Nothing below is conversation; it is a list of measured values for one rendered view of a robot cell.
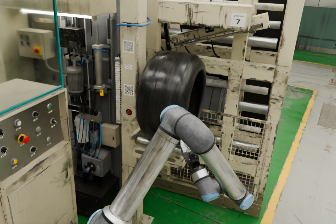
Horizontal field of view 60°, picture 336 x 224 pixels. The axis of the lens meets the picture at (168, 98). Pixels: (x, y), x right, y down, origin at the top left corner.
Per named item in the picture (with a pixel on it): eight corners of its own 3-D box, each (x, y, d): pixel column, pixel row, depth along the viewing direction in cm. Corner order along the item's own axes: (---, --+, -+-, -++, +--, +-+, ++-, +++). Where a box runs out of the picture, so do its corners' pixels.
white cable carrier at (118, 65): (116, 122, 206) (115, 57, 188) (119, 120, 210) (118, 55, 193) (121, 124, 205) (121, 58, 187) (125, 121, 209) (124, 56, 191)
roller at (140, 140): (136, 135, 195) (138, 136, 199) (134, 142, 194) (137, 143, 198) (186, 147, 184) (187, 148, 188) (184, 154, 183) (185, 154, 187)
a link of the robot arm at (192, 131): (208, 119, 114) (259, 200, 152) (190, 108, 124) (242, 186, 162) (187, 140, 111) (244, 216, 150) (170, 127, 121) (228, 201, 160)
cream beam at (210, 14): (157, 23, 197) (157, 0, 191) (169, 19, 219) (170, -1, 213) (248, 32, 178) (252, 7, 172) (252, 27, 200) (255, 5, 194)
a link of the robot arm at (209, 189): (216, 199, 162) (202, 206, 158) (206, 178, 167) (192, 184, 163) (224, 194, 155) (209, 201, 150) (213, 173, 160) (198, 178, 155)
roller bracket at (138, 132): (129, 149, 194) (129, 136, 190) (153, 124, 228) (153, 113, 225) (133, 150, 193) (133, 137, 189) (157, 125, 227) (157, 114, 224)
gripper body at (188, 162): (182, 157, 172) (191, 176, 167) (183, 153, 164) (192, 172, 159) (194, 152, 173) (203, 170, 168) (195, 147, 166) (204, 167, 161)
